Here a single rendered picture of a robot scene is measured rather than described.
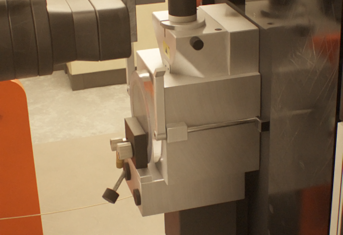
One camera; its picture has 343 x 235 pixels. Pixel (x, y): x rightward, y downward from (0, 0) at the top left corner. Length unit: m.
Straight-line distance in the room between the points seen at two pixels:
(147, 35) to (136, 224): 2.56
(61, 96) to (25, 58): 3.32
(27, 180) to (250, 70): 0.50
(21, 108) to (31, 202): 0.15
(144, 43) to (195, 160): 3.29
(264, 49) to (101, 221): 0.88
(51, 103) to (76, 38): 3.25
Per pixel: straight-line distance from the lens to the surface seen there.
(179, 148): 0.65
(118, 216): 1.47
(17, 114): 1.03
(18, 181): 1.07
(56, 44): 0.61
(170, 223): 0.75
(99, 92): 3.93
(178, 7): 0.64
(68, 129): 3.54
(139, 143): 0.67
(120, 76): 4.01
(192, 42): 0.62
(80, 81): 3.97
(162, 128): 0.63
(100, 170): 1.64
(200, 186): 0.69
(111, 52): 0.61
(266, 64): 0.64
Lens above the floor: 1.49
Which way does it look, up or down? 23 degrees down
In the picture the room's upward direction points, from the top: 2 degrees counter-clockwise
